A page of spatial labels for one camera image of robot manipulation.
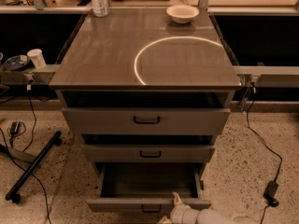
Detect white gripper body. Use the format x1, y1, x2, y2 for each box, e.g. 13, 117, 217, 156
170, 203, 199, 224

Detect grey bottom drawer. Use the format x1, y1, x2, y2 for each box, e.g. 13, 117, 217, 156
87, 162, 211, 214

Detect grey drawer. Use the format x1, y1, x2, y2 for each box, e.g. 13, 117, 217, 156
81, 145, 215, 163
62, 107, 230, 135
87, 162, 211, 214

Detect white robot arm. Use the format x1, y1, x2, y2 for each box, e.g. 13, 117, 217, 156
157, 192, 238, 224

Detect grey middle drawer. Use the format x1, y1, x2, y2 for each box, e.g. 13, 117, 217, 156
81, 145, 215, 163

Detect grey drawer cabinet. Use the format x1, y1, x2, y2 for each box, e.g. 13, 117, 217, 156
49, 6, 243, 173

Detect grey top drawer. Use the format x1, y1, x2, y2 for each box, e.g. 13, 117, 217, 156
62, 107, 230, 135

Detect black power adapter right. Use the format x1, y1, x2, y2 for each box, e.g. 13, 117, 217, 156
263, 180, 279, 207

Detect black bar with wheels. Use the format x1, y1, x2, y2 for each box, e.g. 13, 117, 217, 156
5, 131, 62, 203

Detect black adapter left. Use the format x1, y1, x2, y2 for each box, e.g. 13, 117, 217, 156
9, 121, 20, 136

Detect white bowl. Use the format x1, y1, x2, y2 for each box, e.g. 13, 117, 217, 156
166, 5, 199, 24

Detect white paper cup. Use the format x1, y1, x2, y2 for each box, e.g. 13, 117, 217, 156
27, 49, 46, 68

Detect dark blue plate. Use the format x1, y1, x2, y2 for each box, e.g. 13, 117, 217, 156
3, 55, 30, 71

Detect black cable right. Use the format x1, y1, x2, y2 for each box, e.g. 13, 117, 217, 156
245, 81, 284, 224

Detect black cable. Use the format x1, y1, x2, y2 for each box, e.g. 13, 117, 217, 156
0, 83, 52, 224
245, 81, 284, 224

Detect black cable left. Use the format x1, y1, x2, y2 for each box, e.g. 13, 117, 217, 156
0, 83, 52, 224

